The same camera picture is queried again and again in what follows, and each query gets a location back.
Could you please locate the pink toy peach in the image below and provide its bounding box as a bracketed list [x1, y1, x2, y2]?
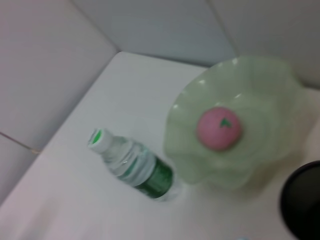
[196, 106, 243, 152]

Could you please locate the black mesh pen holder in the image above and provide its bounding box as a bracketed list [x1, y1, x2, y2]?
[279, 160, 320, 240]

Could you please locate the pale green wavy fruit bowl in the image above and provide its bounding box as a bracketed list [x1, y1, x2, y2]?
[162, 56, 304, 191]

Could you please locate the clear green-label water bottle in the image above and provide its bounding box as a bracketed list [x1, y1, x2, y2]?
[87, 127, 183, 203]

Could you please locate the grey wall cable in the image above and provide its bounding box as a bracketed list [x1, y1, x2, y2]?
[0, 131, 41, 154]

